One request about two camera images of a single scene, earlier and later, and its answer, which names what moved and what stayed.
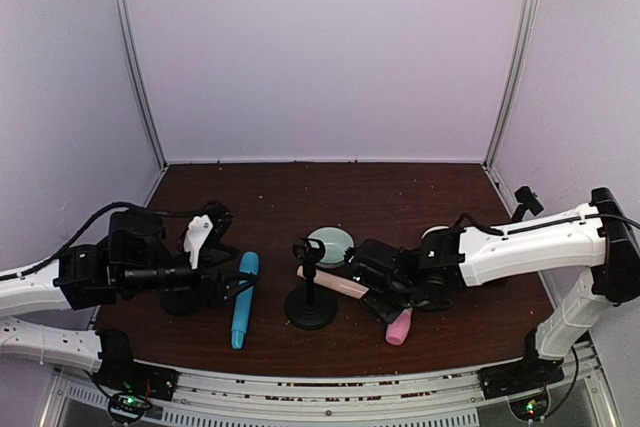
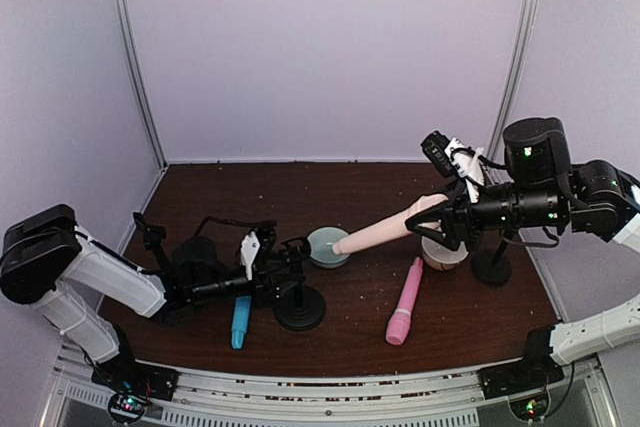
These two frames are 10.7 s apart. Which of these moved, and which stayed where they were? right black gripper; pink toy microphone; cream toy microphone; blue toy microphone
Moved: cream toy microphone; right black gripper
Stayed: pink toy microphone; blue toy microphone
